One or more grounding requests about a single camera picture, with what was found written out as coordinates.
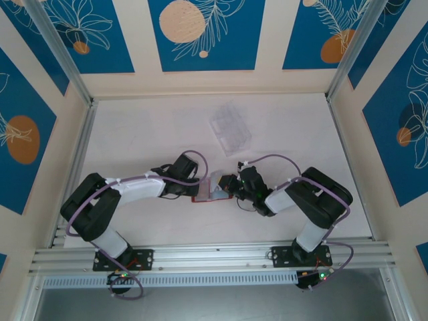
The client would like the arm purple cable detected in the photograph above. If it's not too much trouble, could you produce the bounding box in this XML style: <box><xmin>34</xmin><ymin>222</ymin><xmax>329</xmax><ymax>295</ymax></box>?
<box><xmin>65</xmin><ymin>150</ymin><xmax>210</xmax><ymax>300</ymax></box>
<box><xmin>245</xmin><ymin>153</ymin><xmax>355</xmax><ymax>292</ymax></box>

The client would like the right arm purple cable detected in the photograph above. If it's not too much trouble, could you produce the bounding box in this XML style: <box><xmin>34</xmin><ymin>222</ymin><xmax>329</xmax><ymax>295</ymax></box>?
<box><xmin>245</xmin><ymin>153</ymin><xmax>355</xmax><ymax>292</ymax></box>

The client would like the aluminium frame leg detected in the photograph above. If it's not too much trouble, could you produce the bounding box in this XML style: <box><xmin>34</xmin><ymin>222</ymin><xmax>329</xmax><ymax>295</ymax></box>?
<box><xmin>13</xmin><ymin>274</ymin><xmax>46</xmax><ymax>321</ymax></box>
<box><xmin>379</xmin><ymin>267</ymin><xmax>415</xmax><ymax>321</ymax></box>

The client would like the red leather card holder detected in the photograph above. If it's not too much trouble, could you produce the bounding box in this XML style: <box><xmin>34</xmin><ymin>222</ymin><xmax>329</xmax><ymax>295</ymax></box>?
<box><xmin>191</xmin><ymin>171</ymin><xmax>234</xmax><ymax>204</ymax></box>

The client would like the aluminium corner post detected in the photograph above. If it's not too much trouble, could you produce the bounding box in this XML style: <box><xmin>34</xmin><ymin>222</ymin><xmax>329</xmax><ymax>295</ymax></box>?
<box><xmin>24</xmin><ymin>0</ymin><xmax>96</xmax><ymax>107</ymax></box>
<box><xmin>326</xmin><ymin>0</ymin><xmax>401</xmax><ymax>101</ymax></box>

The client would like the aluminium side rail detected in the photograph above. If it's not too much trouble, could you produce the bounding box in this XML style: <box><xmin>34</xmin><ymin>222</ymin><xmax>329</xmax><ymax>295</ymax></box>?
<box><xmin>49</xmin><ymin>100</ymin><xmax>98</xmax><ymax>249</ymax></box>
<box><xmin>326</xmin><ymin>98</ymin><xmax>375</xmax><ymax>241</ymax></box>

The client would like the black controller board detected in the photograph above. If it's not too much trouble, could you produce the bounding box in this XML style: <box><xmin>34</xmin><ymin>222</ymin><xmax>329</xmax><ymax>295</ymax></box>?
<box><xmin>296</xmin><ymin>270</ymin><xmax>331</xmax><ymax>291</ymax></box>
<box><xmin>106</xmin><ymin>271</ymin><xmax>135</xmax><ymax>286</ymax></box>

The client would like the clear plastic card box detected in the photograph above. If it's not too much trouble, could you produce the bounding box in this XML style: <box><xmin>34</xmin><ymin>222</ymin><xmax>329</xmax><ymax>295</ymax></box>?
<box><xmin>208</xmin><ymin>99</ymin><xmax>253</xmax><ymax>158</ymax></box>

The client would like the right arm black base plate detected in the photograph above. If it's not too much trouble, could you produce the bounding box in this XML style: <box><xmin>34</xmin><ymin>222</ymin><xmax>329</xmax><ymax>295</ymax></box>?
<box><xmin>271</xmin><ymin>245</ymin><xmax>333</xmax><ymax>269</ymax></box>

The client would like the white slotted cable duct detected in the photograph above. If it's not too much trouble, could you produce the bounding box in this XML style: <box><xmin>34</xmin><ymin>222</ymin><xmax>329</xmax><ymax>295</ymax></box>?
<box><xmin>42</xmin><ymin>271</ymin><xmax>299</xmax><ymax>290</ymax></box>

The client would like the aluminium front rail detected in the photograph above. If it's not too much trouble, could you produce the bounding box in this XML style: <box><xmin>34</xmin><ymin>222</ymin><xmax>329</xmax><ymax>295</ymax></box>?
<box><xmin>28</xmin><ymin>236</ymin><xmax>398</xmax><ymax>276</ymax></box>

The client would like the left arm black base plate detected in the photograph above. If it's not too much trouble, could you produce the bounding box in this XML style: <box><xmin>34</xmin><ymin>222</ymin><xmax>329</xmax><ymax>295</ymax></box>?
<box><xmin>92</xmin><ymin>249</ymin><xmax>155</xmax><ymax>272</ymax></box>

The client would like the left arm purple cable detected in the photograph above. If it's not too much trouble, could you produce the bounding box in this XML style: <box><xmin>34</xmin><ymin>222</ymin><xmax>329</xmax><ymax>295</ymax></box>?
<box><xmin>65</xmin><ymin>150</ymin><xmax>210</xmax><ymax>300</ymax></box>

